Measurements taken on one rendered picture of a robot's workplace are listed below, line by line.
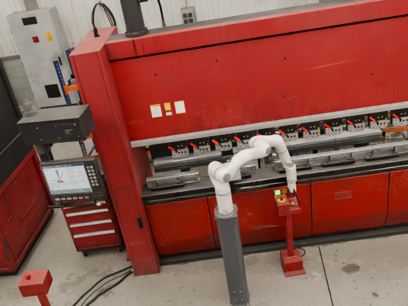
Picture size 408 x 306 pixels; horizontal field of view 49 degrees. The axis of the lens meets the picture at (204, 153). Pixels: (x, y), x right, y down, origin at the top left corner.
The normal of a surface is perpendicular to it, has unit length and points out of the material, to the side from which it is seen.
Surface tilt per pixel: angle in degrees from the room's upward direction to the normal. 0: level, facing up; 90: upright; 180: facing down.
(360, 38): 90
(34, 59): 90
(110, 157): 90
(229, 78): 90
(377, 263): 0
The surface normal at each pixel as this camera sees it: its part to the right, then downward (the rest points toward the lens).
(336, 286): -0.15, -0.87
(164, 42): 0.02, 0.47
